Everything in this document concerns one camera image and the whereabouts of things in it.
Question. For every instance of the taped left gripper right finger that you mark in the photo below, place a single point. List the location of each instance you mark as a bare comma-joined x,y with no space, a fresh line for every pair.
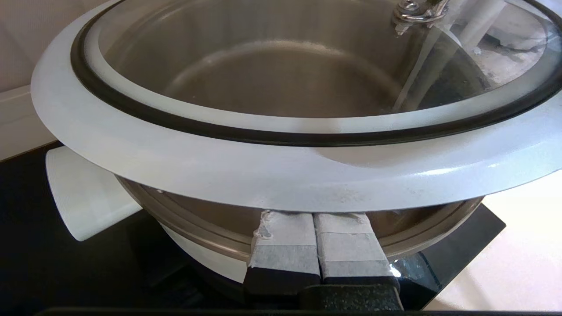
351,250

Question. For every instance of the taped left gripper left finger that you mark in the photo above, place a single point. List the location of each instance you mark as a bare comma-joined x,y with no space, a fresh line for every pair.
285,250

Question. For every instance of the glass lid with white rim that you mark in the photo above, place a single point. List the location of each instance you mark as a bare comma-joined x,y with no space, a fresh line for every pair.
219,166

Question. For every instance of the white pot with steel insert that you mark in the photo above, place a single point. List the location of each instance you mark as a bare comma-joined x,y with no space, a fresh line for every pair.
88,197

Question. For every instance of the large black glass cooktop panel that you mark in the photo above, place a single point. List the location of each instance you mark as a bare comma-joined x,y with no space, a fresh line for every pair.
44,272

